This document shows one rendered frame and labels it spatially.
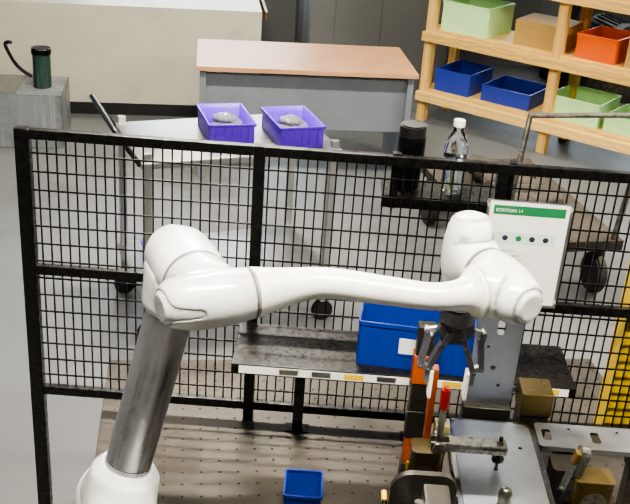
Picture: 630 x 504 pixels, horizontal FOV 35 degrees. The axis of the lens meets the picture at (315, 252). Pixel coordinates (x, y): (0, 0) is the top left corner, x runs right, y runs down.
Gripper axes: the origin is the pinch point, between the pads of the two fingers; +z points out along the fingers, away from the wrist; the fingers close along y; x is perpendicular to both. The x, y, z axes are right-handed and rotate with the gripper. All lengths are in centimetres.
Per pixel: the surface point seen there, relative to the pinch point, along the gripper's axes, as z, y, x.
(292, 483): 47, -33, 21
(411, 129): -39, -9, 61
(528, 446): 21.6, 23.0, 9.9
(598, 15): 55, 208, 732
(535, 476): 21.6, 22.8, -1.6
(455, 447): 15.1, 3.5, -1.8
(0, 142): 118, -256, 454
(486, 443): 14.3, 10.6, -0.4
